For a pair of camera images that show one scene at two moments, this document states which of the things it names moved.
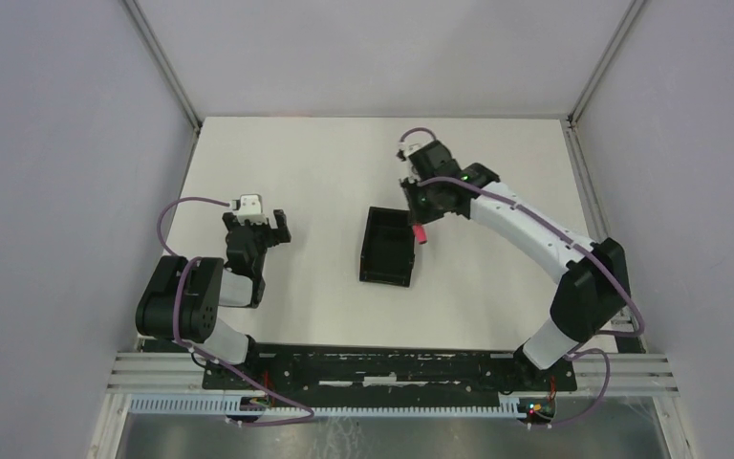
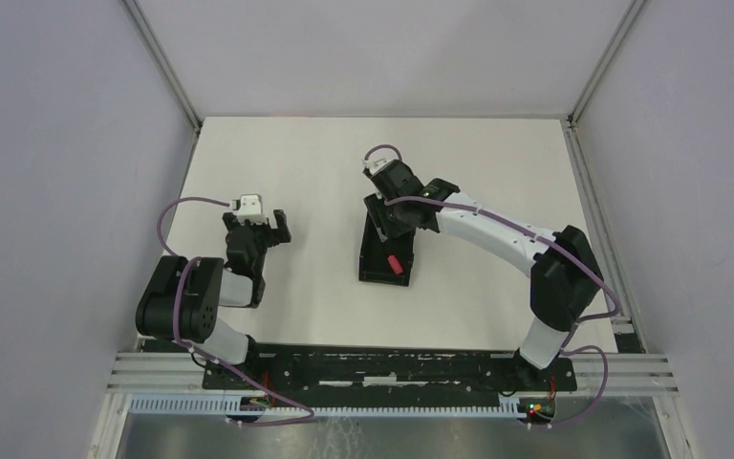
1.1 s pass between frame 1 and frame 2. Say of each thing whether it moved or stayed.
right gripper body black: moved
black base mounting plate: stayed
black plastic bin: stayed
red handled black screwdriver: moved
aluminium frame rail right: stayed
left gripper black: stayed
